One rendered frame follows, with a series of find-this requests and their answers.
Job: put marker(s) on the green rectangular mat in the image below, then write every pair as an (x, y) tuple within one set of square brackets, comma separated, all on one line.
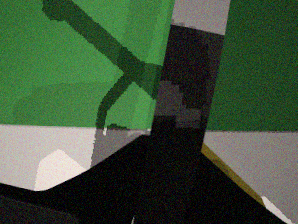
[(98, 63)]

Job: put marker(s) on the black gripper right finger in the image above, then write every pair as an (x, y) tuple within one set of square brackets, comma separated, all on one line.
[(215, 199)]

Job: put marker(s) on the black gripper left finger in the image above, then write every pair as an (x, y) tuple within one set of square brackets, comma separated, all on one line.
[(105, 194)]

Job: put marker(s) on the yellow rectangular block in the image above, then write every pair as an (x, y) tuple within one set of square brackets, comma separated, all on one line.
[(232, 175)]

